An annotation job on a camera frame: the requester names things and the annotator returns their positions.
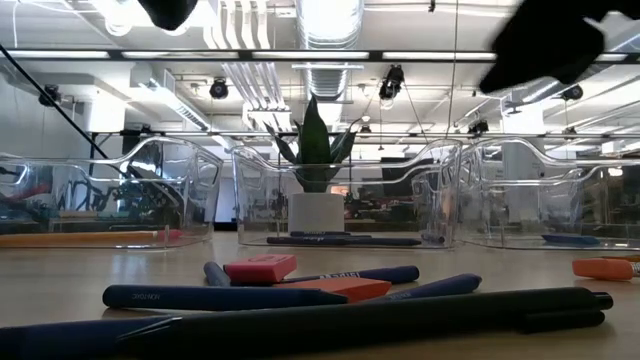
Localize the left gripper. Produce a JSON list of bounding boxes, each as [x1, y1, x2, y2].
[[136, 0, 200, 32]]

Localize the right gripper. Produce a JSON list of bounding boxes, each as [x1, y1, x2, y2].
[[478, 0, 640, 95]]

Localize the blue eraser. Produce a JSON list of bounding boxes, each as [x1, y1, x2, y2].
[[541, 233, 602, 247]]

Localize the orange eraser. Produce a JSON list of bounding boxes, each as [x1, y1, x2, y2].
[[273, 276, 394, 304]]

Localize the pink eraser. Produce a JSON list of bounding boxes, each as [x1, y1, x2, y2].
[[222, 253, 299, 286]]

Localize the black pen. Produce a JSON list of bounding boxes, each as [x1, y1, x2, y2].
[[115, 286, 615, 354]]

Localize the white ceiling pipes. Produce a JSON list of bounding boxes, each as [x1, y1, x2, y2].
[[202, 0, 291, 111]]

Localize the black beam with light strips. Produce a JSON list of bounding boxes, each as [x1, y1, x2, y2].
[[0, 47, 640, 64]]

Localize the clear plastic bin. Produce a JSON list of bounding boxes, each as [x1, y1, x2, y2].
[[230, 138, 464, 250], [451, 136, 640, 252], [0, 135, 225, 251], [409, 164, 589, 236]]

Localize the green plant in white pot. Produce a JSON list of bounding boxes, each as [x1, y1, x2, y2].
[[263, 94, 359, 234]]

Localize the thin hanging cable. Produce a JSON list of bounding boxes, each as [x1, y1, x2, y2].
[[444, 0, 460, 141]]

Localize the white ceiling air duct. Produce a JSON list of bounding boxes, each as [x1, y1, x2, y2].
[[129, 69, 211, 132]]

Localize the black horizontal rail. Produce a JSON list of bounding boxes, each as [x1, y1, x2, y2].
[[89, 129, 640, 141]]

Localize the black aluminium table frame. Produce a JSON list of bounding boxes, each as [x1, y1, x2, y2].
[[0, 43, 126, 176]]

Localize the silver ventilation duct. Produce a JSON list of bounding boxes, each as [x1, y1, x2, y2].
[[294, 0, 366, 101]]

